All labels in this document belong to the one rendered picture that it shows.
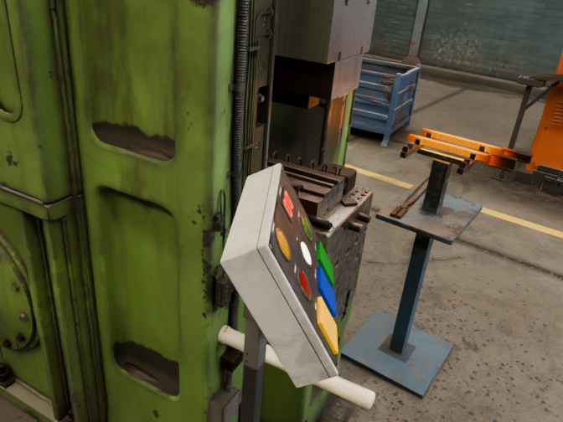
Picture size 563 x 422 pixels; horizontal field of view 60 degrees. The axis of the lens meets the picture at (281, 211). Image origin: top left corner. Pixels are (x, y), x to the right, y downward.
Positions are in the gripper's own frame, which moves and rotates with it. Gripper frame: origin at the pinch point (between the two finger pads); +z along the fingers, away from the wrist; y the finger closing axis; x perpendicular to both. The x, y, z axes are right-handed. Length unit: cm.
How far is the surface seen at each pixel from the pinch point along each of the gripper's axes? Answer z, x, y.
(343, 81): 46, 30, -65
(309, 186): 52, -2, -66
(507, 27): 182, -4, 685
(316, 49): 47, 39, -77
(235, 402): 50, -62, -98
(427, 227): 29.4, -26.0, -16.2
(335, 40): 45, 41, -74
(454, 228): 21.6, -26.0, -9.3
